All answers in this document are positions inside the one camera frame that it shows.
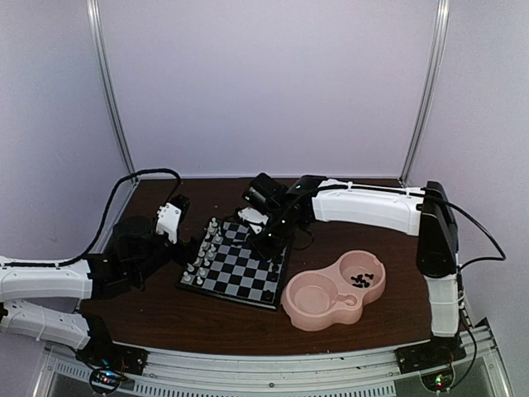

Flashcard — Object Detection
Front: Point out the black and white chessboard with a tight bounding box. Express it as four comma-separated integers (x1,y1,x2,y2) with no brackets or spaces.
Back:
176,219,291,310

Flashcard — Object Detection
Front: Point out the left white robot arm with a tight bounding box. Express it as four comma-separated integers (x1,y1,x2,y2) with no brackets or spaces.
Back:
1,216,200,367

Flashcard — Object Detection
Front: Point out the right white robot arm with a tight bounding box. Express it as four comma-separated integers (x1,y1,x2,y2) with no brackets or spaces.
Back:
238,173,462,366

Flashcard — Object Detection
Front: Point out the pile of black chess pieces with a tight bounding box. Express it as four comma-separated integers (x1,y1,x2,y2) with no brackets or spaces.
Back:
350,273,374,289

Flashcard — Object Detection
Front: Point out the white queen piece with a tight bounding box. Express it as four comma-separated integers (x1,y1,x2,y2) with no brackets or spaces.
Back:
199,238,209,251

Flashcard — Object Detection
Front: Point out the pink double pet bowl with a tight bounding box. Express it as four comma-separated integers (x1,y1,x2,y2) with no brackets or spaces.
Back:
281,251,386,332

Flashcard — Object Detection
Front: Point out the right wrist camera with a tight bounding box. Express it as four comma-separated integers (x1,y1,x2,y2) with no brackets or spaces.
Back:
236,207,269,234

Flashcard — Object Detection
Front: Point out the left black cable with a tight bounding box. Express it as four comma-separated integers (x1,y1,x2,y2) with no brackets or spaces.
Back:
53,167,183,265

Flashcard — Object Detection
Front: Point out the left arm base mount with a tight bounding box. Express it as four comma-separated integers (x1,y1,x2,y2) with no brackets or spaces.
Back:
75,344,148,375

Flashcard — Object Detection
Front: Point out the front aluminium rail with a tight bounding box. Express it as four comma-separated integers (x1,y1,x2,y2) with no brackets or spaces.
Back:
30,326,513,396

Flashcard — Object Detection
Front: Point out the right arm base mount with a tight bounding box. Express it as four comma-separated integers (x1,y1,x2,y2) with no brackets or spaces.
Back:
395,341,466,374

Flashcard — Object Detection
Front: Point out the left aluminium frame post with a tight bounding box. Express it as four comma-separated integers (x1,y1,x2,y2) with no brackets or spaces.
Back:
86,0,136,174

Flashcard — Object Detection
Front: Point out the aluminium frame post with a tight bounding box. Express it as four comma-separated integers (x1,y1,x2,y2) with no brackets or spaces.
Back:
398,0,450,186
86,0,136,174

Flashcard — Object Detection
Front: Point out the right aluminium frame post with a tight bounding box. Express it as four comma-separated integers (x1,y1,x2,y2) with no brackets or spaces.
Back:
398,0,450,186

